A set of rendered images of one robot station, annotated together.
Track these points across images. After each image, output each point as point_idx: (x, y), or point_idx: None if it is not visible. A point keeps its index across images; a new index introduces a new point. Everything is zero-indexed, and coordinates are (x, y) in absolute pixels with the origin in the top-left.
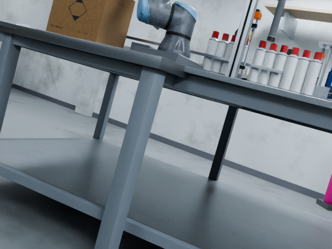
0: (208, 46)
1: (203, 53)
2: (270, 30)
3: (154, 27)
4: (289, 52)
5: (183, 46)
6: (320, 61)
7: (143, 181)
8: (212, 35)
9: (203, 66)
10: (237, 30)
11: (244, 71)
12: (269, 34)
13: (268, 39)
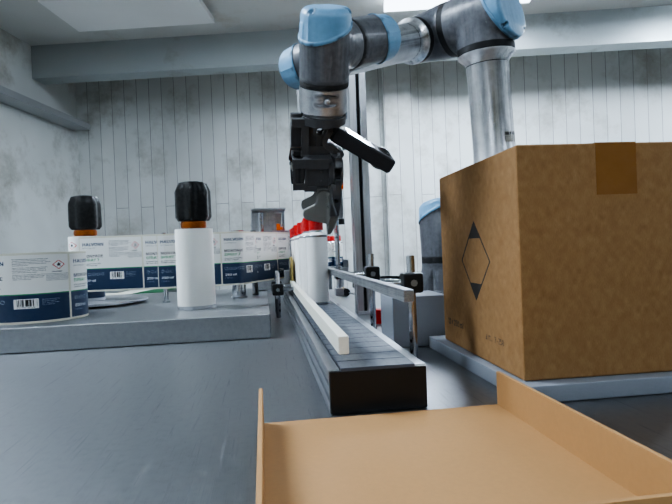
0: (326, 252)
1: (334, 268)
2: (341, 208)
3: (332, 230)
4: (96, 204)
5: None
6: (287, 235)
7: None
8: (322, 226)
9: (329, 296)
10: (370, 219)
11: (278, 279)
12: (342, 216)
13: (343, 224)
